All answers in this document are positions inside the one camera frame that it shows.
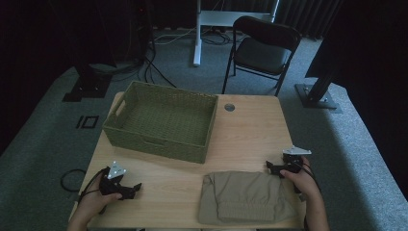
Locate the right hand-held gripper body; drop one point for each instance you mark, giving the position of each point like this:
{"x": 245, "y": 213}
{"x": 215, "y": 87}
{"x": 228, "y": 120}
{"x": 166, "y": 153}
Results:
{"x": 293, "y": 160}

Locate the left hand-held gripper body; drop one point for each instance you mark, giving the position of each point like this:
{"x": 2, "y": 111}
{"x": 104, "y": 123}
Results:
{"x": 110, "y": 185}

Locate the khaki pants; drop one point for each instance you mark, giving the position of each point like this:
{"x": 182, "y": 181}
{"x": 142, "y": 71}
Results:
{"x": 243, "y": 199}

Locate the green woven basket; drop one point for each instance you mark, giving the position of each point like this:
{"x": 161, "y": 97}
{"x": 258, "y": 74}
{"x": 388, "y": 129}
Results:
{"x": 163, "y": 123}

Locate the person's right hand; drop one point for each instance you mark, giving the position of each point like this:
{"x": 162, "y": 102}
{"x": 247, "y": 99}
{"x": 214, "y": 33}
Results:
{"x": 298, "y": 181}

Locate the person's left hand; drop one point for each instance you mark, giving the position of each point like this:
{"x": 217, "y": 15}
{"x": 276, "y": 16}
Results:
{"x": 93, "y": 202}

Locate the black metal stand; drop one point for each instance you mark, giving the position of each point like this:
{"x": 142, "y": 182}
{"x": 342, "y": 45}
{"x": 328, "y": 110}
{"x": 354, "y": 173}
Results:
{"x": 319, "y": 93}
{"x": 86, "y": 85}

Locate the grey table grommet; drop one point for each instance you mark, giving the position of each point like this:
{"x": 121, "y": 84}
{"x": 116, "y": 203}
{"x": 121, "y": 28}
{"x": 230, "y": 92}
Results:
{"x": 229, "y": 107}

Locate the black folding chair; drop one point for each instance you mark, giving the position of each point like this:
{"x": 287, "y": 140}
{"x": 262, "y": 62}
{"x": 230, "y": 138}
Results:
{"x": 263, "y": 54}

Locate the dark curtain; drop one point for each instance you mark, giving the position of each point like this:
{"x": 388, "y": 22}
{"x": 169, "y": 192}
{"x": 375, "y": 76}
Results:
{"x": 308, "y": 14}

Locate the white desk frame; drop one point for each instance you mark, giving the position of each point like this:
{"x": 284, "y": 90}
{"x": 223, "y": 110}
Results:
{"x": 221, "y": 19}

